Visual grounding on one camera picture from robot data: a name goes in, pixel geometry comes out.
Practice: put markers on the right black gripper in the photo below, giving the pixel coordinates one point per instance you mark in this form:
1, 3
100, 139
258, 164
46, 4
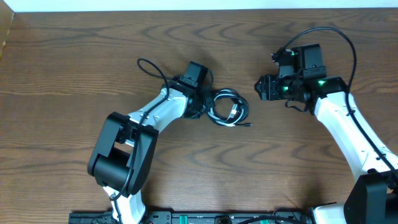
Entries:
269, 90

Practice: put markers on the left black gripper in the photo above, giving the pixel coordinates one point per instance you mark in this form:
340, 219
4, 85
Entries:
206, 95

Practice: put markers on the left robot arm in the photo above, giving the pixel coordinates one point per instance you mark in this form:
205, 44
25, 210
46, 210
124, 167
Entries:
123, 153

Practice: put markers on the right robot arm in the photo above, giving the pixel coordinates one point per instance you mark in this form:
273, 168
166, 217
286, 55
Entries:
302, 77

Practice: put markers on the brown cardboard panel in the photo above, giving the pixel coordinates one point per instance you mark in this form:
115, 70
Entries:
6, 19

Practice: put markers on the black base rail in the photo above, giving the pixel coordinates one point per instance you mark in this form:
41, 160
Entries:
165, 217

